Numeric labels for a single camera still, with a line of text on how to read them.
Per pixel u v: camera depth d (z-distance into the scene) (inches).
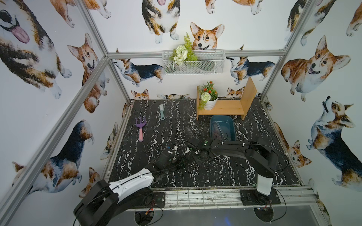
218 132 39.7
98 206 16.2
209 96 36.6
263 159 18.7
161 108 45.7
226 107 42.0
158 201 28.9
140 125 41.6
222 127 41.0
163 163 25.6
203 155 26.1
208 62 33.9
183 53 31.0
